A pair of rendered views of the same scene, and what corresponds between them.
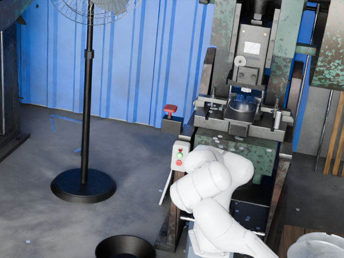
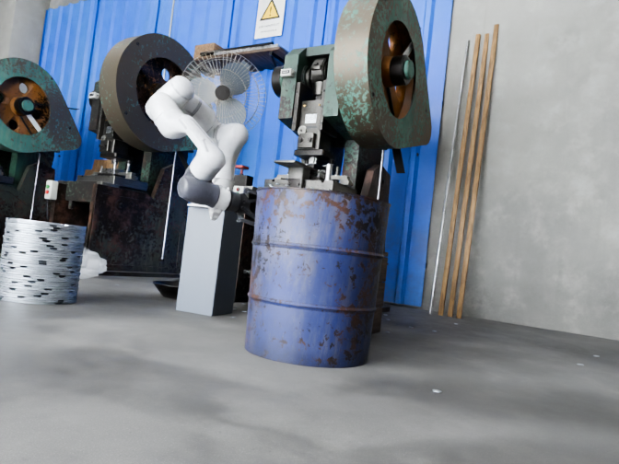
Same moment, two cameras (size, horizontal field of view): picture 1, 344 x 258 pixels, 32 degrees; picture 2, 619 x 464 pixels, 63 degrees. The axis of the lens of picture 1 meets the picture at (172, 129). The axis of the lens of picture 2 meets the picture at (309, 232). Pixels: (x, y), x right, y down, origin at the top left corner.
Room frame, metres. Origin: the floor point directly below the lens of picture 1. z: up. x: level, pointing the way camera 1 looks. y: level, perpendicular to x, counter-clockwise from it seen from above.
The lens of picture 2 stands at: (0.13, -1.40, 0.30)
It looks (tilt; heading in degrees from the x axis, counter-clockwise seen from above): 3 degrees up; 21
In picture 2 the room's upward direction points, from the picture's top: 6 degrees clockwise
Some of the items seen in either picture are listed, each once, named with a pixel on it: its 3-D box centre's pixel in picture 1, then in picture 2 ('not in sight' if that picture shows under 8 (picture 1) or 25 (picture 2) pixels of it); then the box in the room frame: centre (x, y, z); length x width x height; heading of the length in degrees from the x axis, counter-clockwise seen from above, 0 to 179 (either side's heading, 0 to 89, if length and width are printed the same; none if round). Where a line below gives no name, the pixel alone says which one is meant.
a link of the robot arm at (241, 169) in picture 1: (228, 182); (228, 151); (2.05, -0.24, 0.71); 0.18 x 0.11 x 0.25; 64
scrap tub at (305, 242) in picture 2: not in sight; (314, 274); (1.60, -0.87, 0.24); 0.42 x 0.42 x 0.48
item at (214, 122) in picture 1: (241, 117); (310, 189); (2.81, -0.35, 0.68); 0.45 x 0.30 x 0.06; 80
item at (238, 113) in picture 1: (239, 122); (295, 176); (2.64, -0.32, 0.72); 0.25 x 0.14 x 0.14; 170
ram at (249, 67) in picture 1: (252, 50); (314, 125); (2.77, -0.34, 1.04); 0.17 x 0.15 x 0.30; 170
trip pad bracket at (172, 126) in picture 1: (171, 134); (241, 191); (2.64, 0.00, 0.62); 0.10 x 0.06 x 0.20; 80
